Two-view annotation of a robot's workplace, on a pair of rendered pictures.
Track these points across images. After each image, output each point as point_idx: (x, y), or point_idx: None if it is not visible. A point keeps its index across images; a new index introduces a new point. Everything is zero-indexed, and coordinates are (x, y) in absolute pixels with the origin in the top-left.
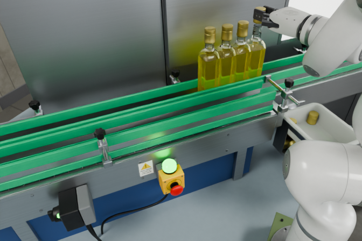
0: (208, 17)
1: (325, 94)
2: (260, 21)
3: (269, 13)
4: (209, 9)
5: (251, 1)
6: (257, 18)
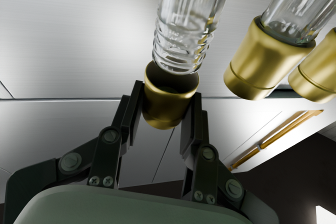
0: (252, 5)
1: None
2: (202, 130)
3: (136, 123)
4: (239, 26)
5: (111, 17)
6: (207, 125)
